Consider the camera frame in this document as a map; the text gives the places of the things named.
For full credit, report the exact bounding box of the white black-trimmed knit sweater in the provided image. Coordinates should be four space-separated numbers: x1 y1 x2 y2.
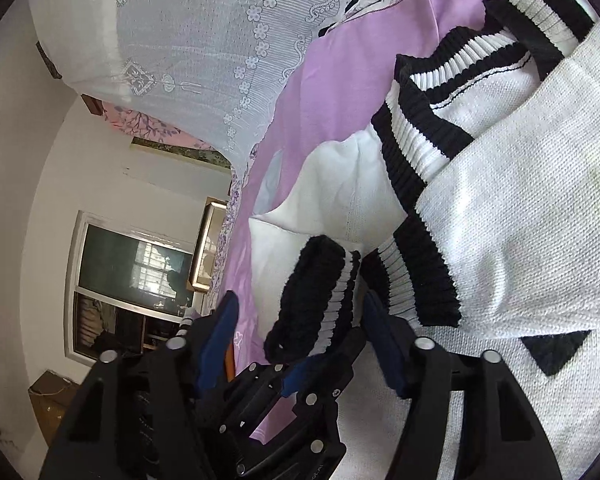
249 0 600 479

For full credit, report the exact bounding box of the cardboard box on floor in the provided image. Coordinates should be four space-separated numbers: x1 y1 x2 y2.
28 370 79 445

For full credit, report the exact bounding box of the white framed window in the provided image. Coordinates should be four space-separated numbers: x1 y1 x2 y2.
64 211 204 365

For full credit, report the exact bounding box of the framed picture by bed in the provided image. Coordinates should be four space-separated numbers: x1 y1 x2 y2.
187 197 227 294

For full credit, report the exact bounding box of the purple bed sheet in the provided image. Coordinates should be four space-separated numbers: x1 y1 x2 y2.
214 0 552 449

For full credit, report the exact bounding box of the white lace cover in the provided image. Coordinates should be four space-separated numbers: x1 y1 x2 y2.
29 0 349 169

